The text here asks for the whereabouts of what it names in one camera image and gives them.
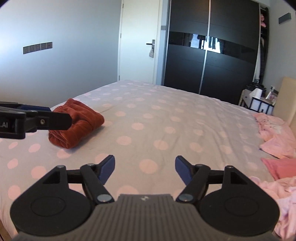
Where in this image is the grey wall switch panel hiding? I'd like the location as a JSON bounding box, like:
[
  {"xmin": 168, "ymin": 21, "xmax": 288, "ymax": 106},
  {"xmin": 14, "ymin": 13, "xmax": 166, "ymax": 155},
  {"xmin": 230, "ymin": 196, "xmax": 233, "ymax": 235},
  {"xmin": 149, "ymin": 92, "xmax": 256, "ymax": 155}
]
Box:
[{"xmin": 23, "ymin": 42, "xmax": 53, "ymax": 54}]

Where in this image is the picture frame on nightstand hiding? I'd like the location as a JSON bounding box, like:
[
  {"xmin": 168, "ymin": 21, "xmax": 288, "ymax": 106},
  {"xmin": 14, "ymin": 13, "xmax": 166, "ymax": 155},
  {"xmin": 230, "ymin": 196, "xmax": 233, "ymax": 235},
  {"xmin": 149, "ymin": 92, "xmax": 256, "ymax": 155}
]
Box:
[{"xmin": 265, "ymin": 91, "xmax": 278, "ymax": 103}]

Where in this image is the white bedside table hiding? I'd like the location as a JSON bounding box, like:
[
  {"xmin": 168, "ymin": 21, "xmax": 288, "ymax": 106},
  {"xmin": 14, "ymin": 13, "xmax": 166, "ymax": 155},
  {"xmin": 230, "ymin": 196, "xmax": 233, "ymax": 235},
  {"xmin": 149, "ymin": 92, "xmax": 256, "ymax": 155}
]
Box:
[{"xmin": 239, "ymin": 82, "xmax": 278, "ymax": 115}]

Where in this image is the rust brown fleece garment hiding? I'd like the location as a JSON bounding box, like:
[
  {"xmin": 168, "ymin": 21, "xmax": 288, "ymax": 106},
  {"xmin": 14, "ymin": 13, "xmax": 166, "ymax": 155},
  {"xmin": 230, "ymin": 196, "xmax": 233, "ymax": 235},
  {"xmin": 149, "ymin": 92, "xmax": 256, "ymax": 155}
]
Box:
[{"xmin": 48, "ymin": 98, "xmax": 104, "ymax": 149}]

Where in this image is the black sliding wardrobe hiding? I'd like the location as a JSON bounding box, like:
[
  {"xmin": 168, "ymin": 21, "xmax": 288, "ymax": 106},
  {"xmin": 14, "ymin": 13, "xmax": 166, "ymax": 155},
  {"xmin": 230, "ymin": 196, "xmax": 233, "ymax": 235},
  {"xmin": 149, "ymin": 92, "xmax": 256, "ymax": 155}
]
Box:
[{"xmin": 164, "ymin": 0, "xmax": 261, "ymax": 104}]

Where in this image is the white door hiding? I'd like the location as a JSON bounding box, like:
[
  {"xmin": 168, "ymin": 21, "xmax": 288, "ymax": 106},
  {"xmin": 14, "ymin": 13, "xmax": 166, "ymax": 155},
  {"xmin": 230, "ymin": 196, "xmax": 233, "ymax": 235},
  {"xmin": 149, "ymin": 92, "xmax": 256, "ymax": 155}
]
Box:
[{"xmin": 118, "ymin": 0, "xmax": 163, "ymax": 84}]

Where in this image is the cream padded headboard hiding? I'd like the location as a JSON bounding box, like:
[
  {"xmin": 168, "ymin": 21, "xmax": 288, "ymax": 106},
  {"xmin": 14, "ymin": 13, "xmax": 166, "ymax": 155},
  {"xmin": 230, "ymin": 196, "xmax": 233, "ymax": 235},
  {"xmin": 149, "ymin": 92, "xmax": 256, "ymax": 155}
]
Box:
[{"xmin": 273, "ymin": 77, "xmax": 296, "ymax": 136}]

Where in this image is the dark pink folded cloth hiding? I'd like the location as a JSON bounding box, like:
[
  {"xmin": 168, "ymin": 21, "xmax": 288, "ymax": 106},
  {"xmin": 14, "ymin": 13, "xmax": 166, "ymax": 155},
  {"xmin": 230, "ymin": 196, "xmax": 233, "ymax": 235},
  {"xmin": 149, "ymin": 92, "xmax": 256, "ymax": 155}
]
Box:
[{"xmin": 261, "ymin": 158, "xmax": 296, "ymax": 180}]

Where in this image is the dark wall box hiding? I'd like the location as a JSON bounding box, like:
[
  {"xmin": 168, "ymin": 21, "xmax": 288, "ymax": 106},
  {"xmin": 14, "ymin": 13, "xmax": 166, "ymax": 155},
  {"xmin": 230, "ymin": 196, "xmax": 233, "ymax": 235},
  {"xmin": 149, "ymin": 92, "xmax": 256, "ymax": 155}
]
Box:
[{"xmin": 278, "ymin": 13, "xmax": 292, "ymax": 24}]

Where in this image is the light pink clothes pile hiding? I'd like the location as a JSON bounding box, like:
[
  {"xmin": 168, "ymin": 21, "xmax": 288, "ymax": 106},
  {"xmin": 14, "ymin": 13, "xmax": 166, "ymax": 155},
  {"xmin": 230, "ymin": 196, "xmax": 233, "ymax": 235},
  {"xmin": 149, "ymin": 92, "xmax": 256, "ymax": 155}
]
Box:
[{"xmin": 250, "ymin": 177, "xmax": 295, "ymax": 240}]

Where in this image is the polka dot duvet cover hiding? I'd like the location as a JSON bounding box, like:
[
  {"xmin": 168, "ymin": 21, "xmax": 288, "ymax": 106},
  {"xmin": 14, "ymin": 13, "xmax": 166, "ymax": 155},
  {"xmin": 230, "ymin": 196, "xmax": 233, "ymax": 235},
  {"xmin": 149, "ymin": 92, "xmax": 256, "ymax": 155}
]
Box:
[{"xmin": 1, "ymin": 81, "xmax": 273, "ymax": 236}]

